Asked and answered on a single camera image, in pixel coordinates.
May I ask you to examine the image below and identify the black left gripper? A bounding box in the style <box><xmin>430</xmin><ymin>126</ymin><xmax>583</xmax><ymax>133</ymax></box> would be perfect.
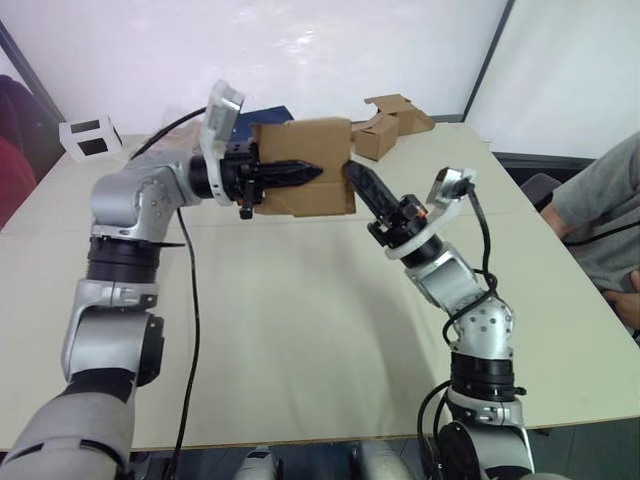
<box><xmin>221</xmin><ymin>141</ymin><xmax>324</xmax><ymax>222</ymax></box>

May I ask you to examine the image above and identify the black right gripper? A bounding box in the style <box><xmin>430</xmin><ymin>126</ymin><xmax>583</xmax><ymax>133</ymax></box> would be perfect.
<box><xmin>343</xmin><ymin>160</ymin><xmax>428</xmax><ymax>248</ymax></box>

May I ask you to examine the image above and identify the small brown cardboard box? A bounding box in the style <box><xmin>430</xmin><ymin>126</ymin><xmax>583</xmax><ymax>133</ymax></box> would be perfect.
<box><xmin>249</xmin><ymin>116</ymin><xmax>358</xmax><ymax>219</ymax></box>

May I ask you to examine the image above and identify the small open cardboard box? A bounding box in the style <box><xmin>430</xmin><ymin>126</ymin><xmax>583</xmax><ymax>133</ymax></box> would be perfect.
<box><xmin>349</xmin><ymin>113</ymin><xmax>401</xmax><ymax>162</ymax></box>

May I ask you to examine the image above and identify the flat unfolded cardboard piece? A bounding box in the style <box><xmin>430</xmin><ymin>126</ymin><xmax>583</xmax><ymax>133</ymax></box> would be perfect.
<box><xmin>363</xmin><ymin>93</ymin><xmax>434</xmax><ymax>137</ymax></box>

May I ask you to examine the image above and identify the person's bare hand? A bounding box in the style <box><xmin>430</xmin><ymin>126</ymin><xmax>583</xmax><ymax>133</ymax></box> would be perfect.
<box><xmin>602</xmin><ymin>268</ymin><xmax>640</xmax><ymax>345</ymax></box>

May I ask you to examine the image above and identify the dark blue flat folder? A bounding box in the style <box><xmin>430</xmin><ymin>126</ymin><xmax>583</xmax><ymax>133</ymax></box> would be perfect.
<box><xmin>230</xmin><ymin>104</ymin><xmax>295</xmax><ymax>147</ymax></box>

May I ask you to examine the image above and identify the dark grey chair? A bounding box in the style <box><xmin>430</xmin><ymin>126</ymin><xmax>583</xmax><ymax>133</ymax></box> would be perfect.
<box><xmin>519</xmin><ymin>172</ymin><xmax>565</xmax><ymax>212</ymax></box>

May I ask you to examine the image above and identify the white cube with black squares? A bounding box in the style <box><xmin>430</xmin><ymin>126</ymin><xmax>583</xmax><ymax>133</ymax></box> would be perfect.
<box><xmin>58</xmin><ymin>114</ymin><xmax>124</xmax><ymax>163</ymax></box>

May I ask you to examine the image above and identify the person in grey shirt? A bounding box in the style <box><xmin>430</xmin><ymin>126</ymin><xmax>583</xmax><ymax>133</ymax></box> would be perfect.
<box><xmin>538</xmin><ymin>131</ymin><xmax>640</xmax><ymax>346</ymax></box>

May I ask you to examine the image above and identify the silver rounded shape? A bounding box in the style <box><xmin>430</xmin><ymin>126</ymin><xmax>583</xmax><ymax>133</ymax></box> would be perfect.
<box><xmin>233</xmin><ymin>446</ymin><xmax>282</xmax><ymax>480</ymax></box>
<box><xmin>355</xmin><ymin>441</ymin><xmax>417</xmax><ymax>480</ymax></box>

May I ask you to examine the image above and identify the maroon red garment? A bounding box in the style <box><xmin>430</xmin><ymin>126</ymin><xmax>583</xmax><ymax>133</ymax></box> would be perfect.
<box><xmin>0</xmin><ymin>74</ymin><xmax>62</xmax><ymax>232</ymax></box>

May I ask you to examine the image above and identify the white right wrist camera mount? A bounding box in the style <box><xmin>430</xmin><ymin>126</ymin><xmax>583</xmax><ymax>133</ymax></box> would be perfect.
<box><xmin>384</xmin><ymin>166</ymin><xmax>479</xmax><ymax>262</ymax></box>

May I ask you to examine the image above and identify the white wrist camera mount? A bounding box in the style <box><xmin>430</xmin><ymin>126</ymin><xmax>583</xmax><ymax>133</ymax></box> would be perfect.
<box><xmin>384</xmin><ymin>166</ymin><xmax>479</xmax><ymax>262</ymax></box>
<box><xmin>199</xmin><ymin>79</ymin><xmax>247</xmax><ymax>207</ymax></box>

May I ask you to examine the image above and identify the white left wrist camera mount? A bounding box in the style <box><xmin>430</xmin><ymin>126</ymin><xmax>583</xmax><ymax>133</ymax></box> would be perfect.
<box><xmin>199</xmin><ymin>79</ymin><xmax>247</xmax><ymax>207</ymax></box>

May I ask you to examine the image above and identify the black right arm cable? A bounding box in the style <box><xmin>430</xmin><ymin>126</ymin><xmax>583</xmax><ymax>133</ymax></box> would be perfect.
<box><xmin>418</xmin><ymin>178</ymin><xmax>502</xmax><ymax>480</ymax></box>

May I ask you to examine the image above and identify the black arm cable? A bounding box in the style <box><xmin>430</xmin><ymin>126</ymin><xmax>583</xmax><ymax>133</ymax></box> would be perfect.
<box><xmin>127</xmin><ymin>106</ymin><xmax>209</xmax><ymax>480</ymax></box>
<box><xmin>418</xmin><ymin>178</ymin><xmax>502</xmax><ymax>480</ymax></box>

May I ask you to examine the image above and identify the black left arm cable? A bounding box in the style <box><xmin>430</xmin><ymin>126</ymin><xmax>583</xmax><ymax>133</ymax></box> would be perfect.
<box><xmin>127</xmin><ymin>106</ymin><xmax>209</xmax><ymax>480</ymax></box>

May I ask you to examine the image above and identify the grey partition frame post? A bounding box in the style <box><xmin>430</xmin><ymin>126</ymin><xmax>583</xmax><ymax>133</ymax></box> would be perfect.
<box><xmin>462</xmin><ymin>0</ymin><xmax>517</xmax><ymax>123</ymax></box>
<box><xmin>0</xmin><ymin>18</ymin><xmax>67</xmax><ymax>124</ymax></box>

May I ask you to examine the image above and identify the thin black cord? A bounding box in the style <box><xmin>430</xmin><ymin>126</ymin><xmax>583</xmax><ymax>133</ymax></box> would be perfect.
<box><xmin>566</xmin><ymin>221</ymin><xmax>640</xmax><ymax>247</ymax></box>

